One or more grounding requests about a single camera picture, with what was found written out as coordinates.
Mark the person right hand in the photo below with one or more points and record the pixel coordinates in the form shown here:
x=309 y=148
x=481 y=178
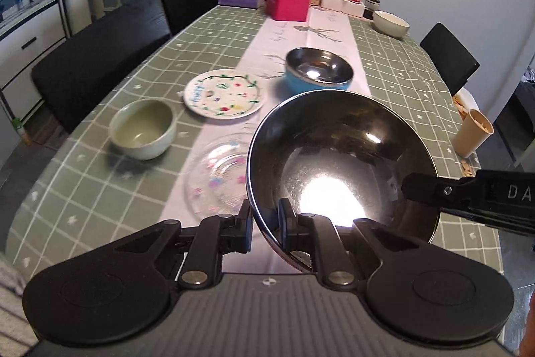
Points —
x=527 y=346

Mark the white fruity painted plate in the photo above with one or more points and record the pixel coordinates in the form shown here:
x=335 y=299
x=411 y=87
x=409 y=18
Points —
x=224 y=94

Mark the green checked tablecloth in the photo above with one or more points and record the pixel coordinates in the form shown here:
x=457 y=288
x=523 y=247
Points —
x=91 y=194

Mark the pink box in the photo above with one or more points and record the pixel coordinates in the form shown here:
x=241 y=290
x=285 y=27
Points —
x=288 y=10

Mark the blue steel bowl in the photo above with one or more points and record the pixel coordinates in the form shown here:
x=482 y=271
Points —
x=309 y=69

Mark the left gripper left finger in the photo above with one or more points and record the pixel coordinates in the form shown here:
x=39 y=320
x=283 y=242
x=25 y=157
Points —
x=216 y=236

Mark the white box set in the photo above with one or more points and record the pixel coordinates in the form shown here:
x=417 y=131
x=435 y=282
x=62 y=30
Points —
x=343 y=6

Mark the orange steel bowl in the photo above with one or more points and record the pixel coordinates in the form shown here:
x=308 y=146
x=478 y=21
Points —
x=341 y=155

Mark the brown paper cup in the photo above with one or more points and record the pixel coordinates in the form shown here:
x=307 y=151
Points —
x=475 y=129

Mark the cream ceramic bowl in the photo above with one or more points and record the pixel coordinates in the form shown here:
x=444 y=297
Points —
x=390 y=24

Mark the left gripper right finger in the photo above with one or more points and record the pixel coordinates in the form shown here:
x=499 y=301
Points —
x=316 y=235

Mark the white bag on chair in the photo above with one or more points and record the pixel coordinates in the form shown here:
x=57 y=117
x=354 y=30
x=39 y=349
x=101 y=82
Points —
x=464 y=102

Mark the near left black chair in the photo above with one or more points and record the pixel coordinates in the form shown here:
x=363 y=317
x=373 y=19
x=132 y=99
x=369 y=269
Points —
x=80 y=73

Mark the green ceramic bowl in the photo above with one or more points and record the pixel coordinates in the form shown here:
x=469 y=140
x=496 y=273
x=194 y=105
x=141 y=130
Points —
x=144 y=130

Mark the right black chair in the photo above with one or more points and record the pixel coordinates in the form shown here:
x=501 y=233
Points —
x=452 y=60

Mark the black lid jar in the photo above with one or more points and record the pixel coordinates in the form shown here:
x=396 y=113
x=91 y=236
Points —
x=369 y=7

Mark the white cabinet drawers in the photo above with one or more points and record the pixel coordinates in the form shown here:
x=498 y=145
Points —
x=26 y=39

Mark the glass plate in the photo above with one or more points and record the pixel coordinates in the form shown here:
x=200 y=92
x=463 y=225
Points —
x=215 y=183

